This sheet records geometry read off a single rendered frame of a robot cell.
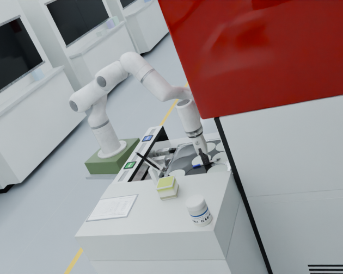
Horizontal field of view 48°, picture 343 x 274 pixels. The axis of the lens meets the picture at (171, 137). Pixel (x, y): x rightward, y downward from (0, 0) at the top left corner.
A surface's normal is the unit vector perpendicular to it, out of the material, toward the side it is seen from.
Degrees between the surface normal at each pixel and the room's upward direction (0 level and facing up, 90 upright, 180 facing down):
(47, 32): 90
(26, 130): 90
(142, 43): 90
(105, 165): 90
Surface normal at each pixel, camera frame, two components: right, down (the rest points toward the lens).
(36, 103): 0.89, -0.14
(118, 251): -0.30, 0.53
